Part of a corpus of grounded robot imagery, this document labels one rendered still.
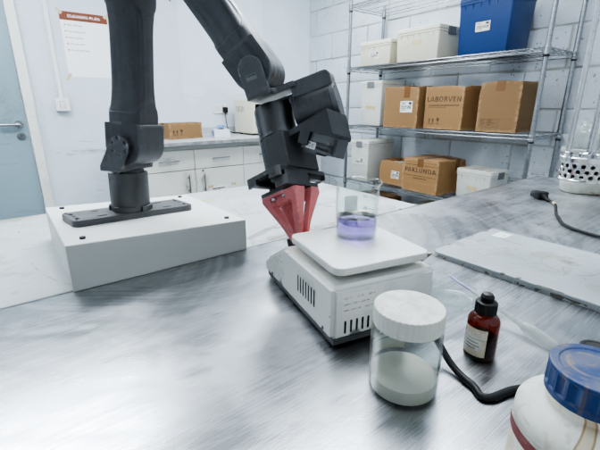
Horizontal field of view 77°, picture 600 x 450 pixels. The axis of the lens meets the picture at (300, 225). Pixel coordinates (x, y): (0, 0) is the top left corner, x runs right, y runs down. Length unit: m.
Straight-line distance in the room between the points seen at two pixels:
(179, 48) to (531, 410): 3.46
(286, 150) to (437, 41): 2.30
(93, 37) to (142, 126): 2.74
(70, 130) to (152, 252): 2.75
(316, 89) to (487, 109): 2.08
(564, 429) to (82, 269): 0.53
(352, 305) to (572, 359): 0.21
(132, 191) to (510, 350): 0.58
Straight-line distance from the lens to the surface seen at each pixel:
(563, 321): 0.55
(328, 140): 0.49
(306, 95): 0.55
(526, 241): 0.78
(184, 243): 0.62
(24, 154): 3.29
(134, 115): 0.65
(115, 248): 0.59
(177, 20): 3.59
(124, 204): 0.69
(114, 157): 0.67
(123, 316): 0.51
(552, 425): 0.24
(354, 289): 0.39
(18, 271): 0.72
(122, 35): 0.68
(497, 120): 2.55
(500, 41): 2.63
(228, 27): 0.59
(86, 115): 3.33
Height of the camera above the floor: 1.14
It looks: 17 degrees down
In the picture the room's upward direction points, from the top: straight up
